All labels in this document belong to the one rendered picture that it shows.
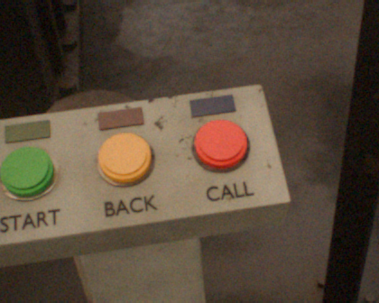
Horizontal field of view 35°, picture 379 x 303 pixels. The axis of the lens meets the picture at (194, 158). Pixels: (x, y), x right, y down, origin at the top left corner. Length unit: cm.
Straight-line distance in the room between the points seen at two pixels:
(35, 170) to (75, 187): 3
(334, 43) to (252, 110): 125
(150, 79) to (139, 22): 31
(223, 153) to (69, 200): 12
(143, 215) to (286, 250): 74
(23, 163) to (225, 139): 15
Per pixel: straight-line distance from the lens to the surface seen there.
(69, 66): 159
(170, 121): 49
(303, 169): 132
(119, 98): 67
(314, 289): 111
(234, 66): 163
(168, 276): 53
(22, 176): 47
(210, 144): 46
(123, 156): 46
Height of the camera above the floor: 91
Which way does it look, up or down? 43 degrees down
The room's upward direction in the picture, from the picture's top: 5 degrees counter-clockwise
